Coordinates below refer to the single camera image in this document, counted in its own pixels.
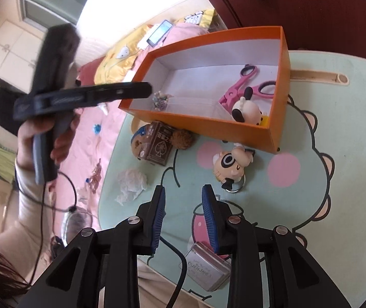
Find dark red door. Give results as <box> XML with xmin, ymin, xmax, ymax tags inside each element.
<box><xmin>188</xmin><ymin>0</ymin><xmax>366</xmax><ymax>73</ymax></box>

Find brown fuzzy ball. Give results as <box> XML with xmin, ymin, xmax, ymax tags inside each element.
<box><xmin>171</xmin><ymin>129</ymin><xmax>195</xmax><ymax>151</ymax></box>

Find black and white cow toy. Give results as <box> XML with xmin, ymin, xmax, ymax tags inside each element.
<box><xmin>231</xmin><ymin>86</ymin><xmax>271</xmax><ymax>128</ymax></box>

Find thin black cable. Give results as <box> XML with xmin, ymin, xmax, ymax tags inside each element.
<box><xmin>17</xmin><ymin>171</ymin><xmax>78</xmax><ymax>284</ymax></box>

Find orange cardboard box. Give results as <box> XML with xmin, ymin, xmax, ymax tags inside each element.
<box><xmin>118</xmin><ymin>26</ymin><xmax>290</xmax><ymax>154</ymax></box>

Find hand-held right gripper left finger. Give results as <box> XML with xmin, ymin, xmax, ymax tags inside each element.
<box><xmin>18</xmin><ymin>185</ymin><xmax>167</xmax><ymax>308</ymax></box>

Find round-eyed figurine on ring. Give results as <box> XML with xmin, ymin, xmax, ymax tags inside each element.
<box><xmin>213</xmin><ymin>145</ymin><xmax>256</xmax><ymax>194</ymax></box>

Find smartphone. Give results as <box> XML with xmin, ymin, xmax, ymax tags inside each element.
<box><xmin>146</xmin><ymin>20</ymin><xmax>173</xmax><ymax>47</ymax></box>

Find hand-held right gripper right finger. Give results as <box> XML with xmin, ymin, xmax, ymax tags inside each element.
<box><xmin>201</xmin><ymin>184</ymin><xmax>352</xmax><ymax>308</ymax></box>

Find thick black cable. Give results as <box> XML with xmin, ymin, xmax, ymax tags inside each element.
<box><xmin>160</xmin><ymin>237</ymin><xmax>187</xmax><ymax>308</ymax></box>

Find small bear toy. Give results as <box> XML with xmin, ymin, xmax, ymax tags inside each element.
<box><xmin>131</xmin><ymin>125</ymin><xmax>153</xmax><ymax>160</ymax></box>

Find cream wardrobe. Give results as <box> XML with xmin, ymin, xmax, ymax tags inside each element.
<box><xmin>0</xmin><ymin>19</ymin><xmax>48</xmax><ymax>138</ymax></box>

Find silver metal tin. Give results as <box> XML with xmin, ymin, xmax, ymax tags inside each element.
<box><xmin>179</xmin><ymin>242</ymin><xmax>232</xmax><ymax>293</ymax></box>

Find dark red pillow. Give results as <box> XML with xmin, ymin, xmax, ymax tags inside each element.
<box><xmin>76</xmin><ymin>57</ymin><xmax>107</xmax><ymax>83</ymax></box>

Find pink scissors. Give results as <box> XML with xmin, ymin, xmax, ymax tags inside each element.
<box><xmin>218</xmin><ymin>65</ymin><xmax>276</xmax><ymax>111</ymax></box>

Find yellow cartoon blanket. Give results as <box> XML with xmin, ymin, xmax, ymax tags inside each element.
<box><xmin>94</xmin><ymin>8</ymin><xmax>218</xmax><ymax>84</ymax></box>

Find cartoon printed desktop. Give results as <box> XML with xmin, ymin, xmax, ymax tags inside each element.
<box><xmin>100</xmin><ymin>50</ymin><xmax>366</xmax><ymax>303</ymax></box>

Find small beaded charm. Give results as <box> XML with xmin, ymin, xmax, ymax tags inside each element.
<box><xmin>152</xmin><ymin>91</ymin><xmax>174</xmax><ymax>111</ymax></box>

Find white tissue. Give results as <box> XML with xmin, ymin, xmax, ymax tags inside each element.
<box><xmin>115</xmin><ymin>169</ymin><xmax>148</xmax><ymax>206</ymax></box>

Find brown playing card box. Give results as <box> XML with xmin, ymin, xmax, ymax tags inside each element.
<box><xmin>140</xmin><ymin>121</ymin><xmax>176</xmax><ymax>167</ymax></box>

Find black hanging garment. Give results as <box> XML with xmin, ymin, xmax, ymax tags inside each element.
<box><xmin>0</xmin><ymin>78</ymin><xmax>35</xmax><ymax>135</ymax></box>

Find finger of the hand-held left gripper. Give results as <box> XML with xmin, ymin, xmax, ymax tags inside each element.
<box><xmin>63</xmin><ymin>82</ymin><xmax>153</xmax><ymax>107</ymax></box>

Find clear round container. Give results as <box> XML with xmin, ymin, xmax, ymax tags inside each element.
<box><xmin>60</xmin><ymin>209</ymin><xmax>93</xmax><ymax>243</ymax></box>

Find clear plastic bag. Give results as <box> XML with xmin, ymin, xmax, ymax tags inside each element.
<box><xmin>168</xmin><ymin>98</ymin><xmax>232</xmax><ymax>122</ymax></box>

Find person's left hand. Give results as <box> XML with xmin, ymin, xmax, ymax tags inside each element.
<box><xmin>17</xmin><ymin>108</ymin><xmax>81</xmax><ymax>182</ymax></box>

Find person's left forearm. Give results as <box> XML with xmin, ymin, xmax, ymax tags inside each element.
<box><xmin>0</xmin><ymin>157</ymin><xmax>74</xmax><ymax>292</ymax></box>

